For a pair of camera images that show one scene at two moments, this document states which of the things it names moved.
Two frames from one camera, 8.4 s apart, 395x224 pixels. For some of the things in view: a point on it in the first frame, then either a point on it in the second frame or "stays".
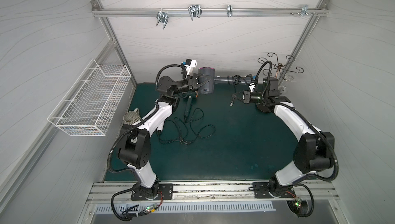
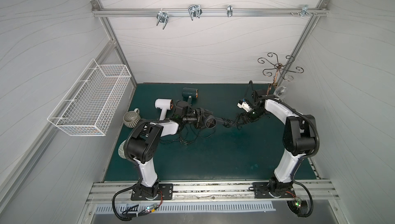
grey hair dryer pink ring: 209,72 -> 211,121
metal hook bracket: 161,16 stays
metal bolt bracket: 304,11 stays
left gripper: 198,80 -> 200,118
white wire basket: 88,107 stays
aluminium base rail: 217,192 stays
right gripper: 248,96 -> 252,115
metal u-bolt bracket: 195,11 stays
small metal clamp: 230,10 stays
